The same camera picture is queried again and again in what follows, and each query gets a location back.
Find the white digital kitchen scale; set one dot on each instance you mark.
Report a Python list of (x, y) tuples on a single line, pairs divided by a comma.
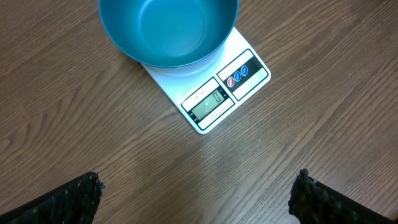
[(208, 91)]

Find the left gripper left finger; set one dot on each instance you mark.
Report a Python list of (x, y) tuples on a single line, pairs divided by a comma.
[(77, 201)]

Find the blue plastic bowl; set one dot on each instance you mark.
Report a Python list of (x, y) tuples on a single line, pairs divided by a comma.
[(168, 33)]

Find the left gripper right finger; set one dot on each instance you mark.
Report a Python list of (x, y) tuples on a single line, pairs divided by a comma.
[(312, 202)]

